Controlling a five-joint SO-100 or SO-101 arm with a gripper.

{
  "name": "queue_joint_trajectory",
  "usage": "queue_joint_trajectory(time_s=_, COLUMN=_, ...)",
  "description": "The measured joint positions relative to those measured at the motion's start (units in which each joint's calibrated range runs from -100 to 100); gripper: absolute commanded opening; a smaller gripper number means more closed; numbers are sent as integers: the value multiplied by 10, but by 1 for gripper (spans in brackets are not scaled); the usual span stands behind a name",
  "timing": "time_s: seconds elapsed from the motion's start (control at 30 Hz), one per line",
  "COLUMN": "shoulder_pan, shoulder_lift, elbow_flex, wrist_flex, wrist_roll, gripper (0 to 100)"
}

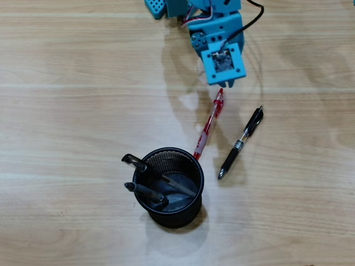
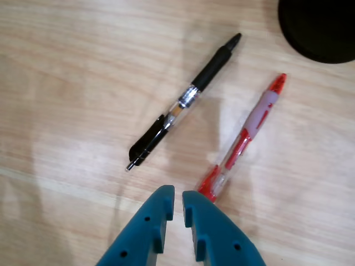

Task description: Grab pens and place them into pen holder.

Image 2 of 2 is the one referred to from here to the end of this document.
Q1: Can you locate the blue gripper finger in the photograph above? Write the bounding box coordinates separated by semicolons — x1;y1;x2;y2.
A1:
181;190;267;266
95;185;176;266

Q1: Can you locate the red clear pen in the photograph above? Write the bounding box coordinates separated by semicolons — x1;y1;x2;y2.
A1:
196;73;288;204

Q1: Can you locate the black grip silver band pen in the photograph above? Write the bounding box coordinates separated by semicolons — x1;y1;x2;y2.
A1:
124;32;242;173

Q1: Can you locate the black mesh pen holder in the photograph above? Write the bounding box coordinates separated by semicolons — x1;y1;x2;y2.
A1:
277;0;355;64

